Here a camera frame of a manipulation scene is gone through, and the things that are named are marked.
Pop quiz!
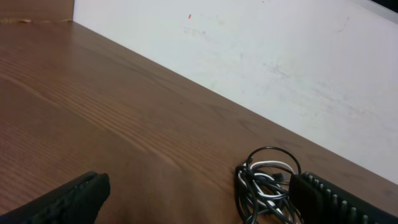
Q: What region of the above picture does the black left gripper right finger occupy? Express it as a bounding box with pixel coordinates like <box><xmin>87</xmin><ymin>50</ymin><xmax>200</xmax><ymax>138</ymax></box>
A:
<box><xmin>289</xmin><ymin>172</ymin><xmax>397</xmax><ymax>224</ymax></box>

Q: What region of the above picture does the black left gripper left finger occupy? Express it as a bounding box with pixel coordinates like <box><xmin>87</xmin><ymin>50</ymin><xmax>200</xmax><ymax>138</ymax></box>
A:
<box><xmin>1</xmin><ymin>171</ymin><xmax>111</xmax><ymax>224</ymax></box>

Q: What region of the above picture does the black USB cable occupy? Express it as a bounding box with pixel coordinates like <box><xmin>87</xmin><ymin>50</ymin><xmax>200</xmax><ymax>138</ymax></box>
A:
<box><xmin>234</xmin><ymin>146</ymin><xmax>303</xmax><ymax>224</ymax></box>

